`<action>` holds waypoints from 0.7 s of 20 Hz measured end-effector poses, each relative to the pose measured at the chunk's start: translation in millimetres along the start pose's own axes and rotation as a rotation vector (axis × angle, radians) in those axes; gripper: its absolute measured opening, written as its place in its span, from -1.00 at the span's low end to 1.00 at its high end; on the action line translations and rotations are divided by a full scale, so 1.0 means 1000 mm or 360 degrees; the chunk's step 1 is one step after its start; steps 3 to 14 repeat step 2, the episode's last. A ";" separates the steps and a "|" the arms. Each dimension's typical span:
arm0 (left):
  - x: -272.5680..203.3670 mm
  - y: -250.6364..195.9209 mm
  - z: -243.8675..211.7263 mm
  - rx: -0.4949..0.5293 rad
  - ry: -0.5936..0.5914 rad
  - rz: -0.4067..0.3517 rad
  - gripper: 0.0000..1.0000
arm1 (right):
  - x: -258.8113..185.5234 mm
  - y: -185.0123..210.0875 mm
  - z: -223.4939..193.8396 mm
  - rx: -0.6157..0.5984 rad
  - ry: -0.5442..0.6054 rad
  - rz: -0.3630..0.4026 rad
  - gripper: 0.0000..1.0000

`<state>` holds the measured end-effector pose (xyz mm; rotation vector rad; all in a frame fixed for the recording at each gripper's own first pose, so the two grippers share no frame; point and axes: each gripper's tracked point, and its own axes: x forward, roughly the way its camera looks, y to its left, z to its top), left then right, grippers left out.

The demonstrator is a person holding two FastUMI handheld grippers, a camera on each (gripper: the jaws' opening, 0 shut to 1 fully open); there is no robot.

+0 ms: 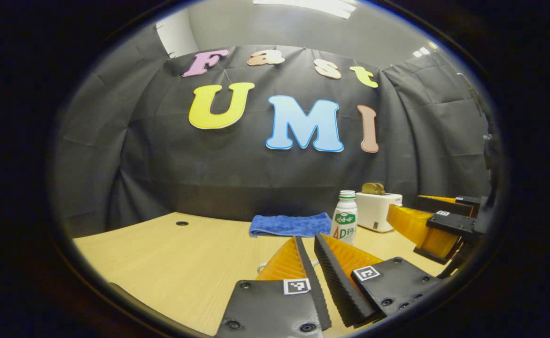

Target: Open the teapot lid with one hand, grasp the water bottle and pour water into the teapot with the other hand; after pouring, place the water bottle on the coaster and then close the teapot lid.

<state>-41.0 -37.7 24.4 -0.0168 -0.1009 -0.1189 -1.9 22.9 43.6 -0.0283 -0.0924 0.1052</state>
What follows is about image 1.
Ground white water bottle green label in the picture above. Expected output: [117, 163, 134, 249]
[330, 190, 359, 246]

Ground white toaster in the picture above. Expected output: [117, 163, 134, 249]
[356, 192, 403, 233]

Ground white teacup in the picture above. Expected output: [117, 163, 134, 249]
[256, 260, 320, 274]

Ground blue towel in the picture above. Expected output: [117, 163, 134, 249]
[249, 212, 333, 238]

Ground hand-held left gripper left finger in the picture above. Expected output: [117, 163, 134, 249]
[214, 236, 333, 338]

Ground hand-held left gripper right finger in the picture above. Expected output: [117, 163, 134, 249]
[314, 233, 443, 329]

